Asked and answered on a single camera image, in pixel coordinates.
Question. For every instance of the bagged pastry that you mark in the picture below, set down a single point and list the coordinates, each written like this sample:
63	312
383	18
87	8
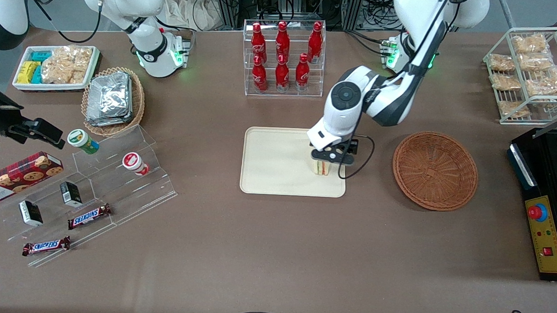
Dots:
502	63
534	62
513	109
506	82
529	43
545	86

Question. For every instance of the brown Snickers bar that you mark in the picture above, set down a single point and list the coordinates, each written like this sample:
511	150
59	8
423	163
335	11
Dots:
46	246
89	217

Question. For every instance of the clear acrylic bottle rack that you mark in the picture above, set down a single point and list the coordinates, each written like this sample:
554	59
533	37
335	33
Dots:
290	93

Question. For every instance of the yellow control panel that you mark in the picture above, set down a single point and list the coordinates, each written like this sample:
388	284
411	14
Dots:
547	239

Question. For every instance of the triangle sandwich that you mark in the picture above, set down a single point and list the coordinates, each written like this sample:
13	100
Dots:
321	168

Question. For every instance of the beige cloth bag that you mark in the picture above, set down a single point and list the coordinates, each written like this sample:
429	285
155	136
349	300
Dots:
191	7

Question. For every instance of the white rectangular snack tray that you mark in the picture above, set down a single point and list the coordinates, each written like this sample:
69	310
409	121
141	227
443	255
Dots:
56	87

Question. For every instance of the round brown wicker basket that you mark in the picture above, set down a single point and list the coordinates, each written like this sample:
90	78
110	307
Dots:
435	173

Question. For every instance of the red emergency stop button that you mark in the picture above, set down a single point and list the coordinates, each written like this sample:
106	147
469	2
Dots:
536	212

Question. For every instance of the black machine housing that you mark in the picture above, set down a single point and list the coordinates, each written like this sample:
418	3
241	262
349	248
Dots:
525	167

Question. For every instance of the silver foil container stack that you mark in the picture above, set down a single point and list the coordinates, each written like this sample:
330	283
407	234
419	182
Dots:
109	99

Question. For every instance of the green lid snack cup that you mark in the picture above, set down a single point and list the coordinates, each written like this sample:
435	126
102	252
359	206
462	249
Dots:
81	140

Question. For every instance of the oval light wicker basket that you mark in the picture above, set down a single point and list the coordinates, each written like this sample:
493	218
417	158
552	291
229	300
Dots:
137	108

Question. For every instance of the clear acrylic stepped display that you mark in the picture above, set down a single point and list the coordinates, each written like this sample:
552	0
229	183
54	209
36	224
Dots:
117	196

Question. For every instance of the yellow snack pack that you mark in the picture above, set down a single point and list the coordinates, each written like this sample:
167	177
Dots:
27	72

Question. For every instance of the teal snack pack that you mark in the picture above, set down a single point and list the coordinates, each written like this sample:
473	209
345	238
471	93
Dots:
37	75
41	56

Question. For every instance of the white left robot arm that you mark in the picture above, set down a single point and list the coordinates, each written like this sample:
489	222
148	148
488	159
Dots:
389	100

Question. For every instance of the red lid snack cup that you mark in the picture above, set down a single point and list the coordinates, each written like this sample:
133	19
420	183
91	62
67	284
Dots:
134	162

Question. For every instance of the aluminium frame post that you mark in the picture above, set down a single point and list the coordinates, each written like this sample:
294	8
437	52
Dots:
353	9
228	3

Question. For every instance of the red cola bottle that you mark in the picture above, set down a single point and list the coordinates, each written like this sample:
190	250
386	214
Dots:
315	40
259	75
282	75
282	40
257	41
302	74

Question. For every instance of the beige plastic tray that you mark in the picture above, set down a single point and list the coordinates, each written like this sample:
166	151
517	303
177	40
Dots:
273	165

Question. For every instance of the clear bag of crackers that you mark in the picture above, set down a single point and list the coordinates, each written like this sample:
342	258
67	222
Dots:
66	65

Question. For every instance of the red tartan cookie box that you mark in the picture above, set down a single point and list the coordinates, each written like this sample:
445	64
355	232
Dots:
19	178

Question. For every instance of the small black box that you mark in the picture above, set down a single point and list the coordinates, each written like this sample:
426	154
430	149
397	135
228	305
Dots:
30	213
71	194

